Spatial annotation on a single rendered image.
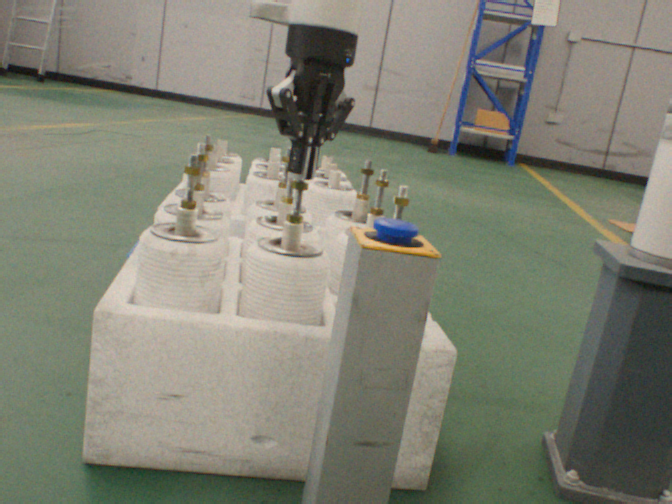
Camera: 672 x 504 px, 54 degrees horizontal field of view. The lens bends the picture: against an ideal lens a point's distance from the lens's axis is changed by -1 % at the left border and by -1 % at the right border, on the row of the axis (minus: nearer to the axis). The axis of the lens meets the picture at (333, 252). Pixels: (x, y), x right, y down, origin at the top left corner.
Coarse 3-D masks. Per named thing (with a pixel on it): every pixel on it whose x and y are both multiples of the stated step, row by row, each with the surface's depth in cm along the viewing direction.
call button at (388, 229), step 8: (376, 224) 58; (384, 224) 58; (392, 224) 58; (400, 224) 58; (408, 224) 59; (384, 232) 58; (392, 232) 57; (400, 232) 57; (408, 232) 58; (416, 232) 58; (384, 240) 58; (392, 240) 58; (400, 240) 58; (408, 240) 58
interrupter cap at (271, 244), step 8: (264, 240) 77; (272, 240) 77; (280, 240) 78; (264, 248) 74; (272, 248) 74; (280, 248) 75; (304, 248) 77; (312, 248) 77; (320, 248) 77; (288, 256) 73; (296, 256) 73; (304, 256) 73; (312, 256) 74
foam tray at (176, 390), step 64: (128, 320) 68; (192, 320) 69; (256, 320) 72; (320, 320) 79; (128, 384) 70; (192, 384) 71; (256, 384) 72; (320, 384) 73; (448, 384) 75; (128, 448) 72; (192, 448) 73; (256, 448) 74
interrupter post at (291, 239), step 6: (288, 222) 75; (288, 228) 75; (294, 228) 75; (300, 228) 75; (282, 234) 76; (288, 234) 75; (294, 234) 75; (300, 234) 75; (282, 240) 76; (288, 240) 75; (294, 240) 75; (300, 240) 76; (282, 246) 76; (288, 246) 75; (294, 246) 75
